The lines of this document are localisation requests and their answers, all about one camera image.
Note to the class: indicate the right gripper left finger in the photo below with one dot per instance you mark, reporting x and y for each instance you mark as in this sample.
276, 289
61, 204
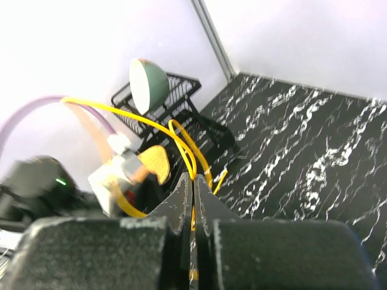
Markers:
177, 207

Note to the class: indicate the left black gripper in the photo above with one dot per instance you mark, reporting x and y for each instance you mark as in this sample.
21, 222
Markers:
40, 188

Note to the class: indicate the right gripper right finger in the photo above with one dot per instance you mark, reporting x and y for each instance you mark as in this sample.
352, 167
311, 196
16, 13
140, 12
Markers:
208, 207

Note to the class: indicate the white round bowl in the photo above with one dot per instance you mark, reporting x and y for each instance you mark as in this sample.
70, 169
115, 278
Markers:
149, 85

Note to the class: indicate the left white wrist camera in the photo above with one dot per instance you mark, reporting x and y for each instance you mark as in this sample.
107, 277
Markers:
109, 182

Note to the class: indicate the black wire dish rack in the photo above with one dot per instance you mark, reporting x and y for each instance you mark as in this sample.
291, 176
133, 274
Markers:
211, 137

